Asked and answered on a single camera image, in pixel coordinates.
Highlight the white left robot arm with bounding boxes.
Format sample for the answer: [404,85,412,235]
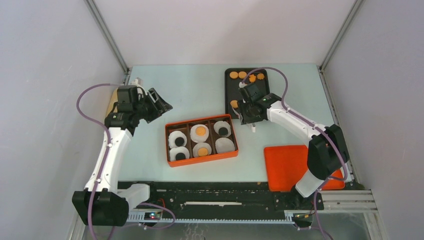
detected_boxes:
[71,83,173,227]

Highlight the black cookie tray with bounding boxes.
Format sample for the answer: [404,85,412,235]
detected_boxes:
[224,67,270,119]

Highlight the small flower orange cookie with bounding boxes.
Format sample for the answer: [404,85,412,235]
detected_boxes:
[256,73,265,80]

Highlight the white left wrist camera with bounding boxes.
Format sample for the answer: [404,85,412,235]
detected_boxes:
[129,77,146,97]

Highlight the orange cookie box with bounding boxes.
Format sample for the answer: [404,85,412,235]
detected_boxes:
[164,114,239,168]

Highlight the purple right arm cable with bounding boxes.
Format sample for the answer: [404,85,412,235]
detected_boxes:
[239,66,349,240]

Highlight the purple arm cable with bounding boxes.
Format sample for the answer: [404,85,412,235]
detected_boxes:
[76,83,176,240]
[239,66,349,240]

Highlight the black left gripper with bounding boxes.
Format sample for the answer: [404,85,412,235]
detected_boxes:
[133,88,172,124]

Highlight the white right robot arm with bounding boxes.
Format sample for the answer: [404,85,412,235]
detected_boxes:
[236,83,350,209]

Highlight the black sandwich cookie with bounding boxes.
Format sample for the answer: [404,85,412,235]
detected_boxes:
[174,136,186,147]
[218,127,229,137]
[175,152,187,161]

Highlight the metal tongs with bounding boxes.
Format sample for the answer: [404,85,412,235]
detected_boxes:
[231,107,256,133]

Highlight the white paper cup liner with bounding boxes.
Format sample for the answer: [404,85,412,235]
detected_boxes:
[169,146,190,162]
[213,120,232,138]
[190,124,209,143]
[192,142,212,158]
[215,137,236,154]
[168,130,188,149]

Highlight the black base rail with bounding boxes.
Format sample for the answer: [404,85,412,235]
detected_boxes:
[109,180,326,222]

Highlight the yellow cloth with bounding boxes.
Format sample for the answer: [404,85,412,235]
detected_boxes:
[105,88,118,117]

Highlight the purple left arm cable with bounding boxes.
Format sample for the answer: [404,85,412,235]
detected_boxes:
[76,83,176,240]

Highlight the round orange cookie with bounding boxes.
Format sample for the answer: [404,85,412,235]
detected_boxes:
[197,147,209,157]
[195,126,207,137]
[229,71,239,79]
[230,100,239,109]
[238,71,247,79]

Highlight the orange box lid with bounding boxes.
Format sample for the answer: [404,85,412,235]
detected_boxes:
[263,145,345,197]

